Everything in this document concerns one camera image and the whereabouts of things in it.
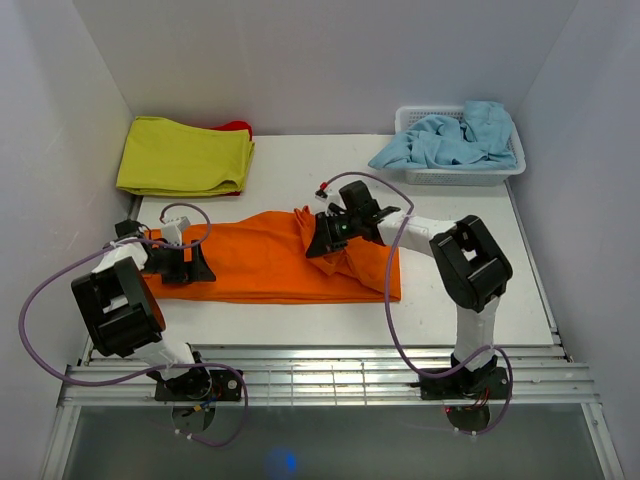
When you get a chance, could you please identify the light blue trousers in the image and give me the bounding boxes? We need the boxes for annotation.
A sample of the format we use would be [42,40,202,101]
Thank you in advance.
[368,101,517,171]

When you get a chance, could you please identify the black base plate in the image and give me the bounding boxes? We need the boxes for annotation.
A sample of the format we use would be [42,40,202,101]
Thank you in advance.
[153,369,242,403]
[416,367,510,401]

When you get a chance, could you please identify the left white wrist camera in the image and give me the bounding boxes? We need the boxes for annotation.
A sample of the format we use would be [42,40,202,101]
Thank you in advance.
[160,216,191,246]

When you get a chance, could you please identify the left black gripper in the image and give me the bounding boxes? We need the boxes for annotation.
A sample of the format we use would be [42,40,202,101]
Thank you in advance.
[141,240,216,284]

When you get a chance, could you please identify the folded yellow trousers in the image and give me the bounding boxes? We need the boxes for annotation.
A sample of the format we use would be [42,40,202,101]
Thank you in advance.
[116,116,255,198]

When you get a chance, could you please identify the folded red trousers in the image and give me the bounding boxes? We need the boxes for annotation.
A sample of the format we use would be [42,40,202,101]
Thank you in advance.
[210,120,253,139]

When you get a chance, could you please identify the orange trousers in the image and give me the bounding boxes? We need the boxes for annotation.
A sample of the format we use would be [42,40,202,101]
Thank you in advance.
[143,206,390,304]

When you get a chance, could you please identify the white plastic basket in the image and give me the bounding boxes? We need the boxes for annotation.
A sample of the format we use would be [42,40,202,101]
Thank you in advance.
[394,105,526,187]

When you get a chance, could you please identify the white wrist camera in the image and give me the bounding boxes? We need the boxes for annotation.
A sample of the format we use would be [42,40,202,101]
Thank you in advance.
[160,216,191,246]
[314,182,342,213]

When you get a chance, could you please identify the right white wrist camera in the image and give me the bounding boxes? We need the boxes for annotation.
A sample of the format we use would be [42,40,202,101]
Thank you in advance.
[314,182,342,213]

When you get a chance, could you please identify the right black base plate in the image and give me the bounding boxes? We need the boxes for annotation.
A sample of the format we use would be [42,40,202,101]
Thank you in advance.
[416,367,510,401]

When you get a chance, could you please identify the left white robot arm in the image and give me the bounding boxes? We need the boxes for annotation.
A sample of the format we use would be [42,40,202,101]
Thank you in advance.
[71,217,216,400]

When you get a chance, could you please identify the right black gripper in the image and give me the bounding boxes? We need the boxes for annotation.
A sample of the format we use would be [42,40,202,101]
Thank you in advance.
[306,211,361,258]

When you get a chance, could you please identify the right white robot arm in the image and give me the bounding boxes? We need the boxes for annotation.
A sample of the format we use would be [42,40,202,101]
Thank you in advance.
[306,180,513,401]

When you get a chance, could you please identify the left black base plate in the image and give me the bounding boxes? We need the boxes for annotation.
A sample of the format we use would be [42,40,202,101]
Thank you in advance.
[153,369,242,403]

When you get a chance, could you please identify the aluminium rail frame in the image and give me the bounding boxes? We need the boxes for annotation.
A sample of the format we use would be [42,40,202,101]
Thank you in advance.
[40,184,626,480]

